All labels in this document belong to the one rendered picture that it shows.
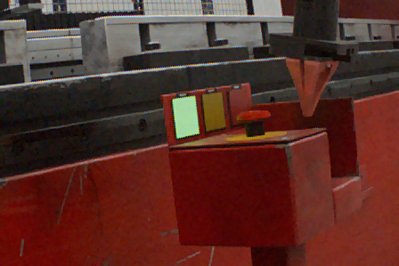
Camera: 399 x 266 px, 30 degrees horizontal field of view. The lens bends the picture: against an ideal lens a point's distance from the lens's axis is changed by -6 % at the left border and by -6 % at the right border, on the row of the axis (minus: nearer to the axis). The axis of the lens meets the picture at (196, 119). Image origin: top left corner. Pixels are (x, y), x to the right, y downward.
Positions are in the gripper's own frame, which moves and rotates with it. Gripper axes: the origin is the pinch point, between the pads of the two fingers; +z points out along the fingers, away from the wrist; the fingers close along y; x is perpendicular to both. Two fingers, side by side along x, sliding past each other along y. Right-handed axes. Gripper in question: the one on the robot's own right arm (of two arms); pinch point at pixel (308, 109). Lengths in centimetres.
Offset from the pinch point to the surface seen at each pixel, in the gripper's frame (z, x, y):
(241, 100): 0.7, -1.9, 10.7
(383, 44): -2, -111, 28
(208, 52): -1.9, -26.4, 31.6
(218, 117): 2.3, 4.3, 10.4
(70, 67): 5, -26, 63
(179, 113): 0.9, 12.6, 10.8
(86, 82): -0.6, 11.9, 26.1
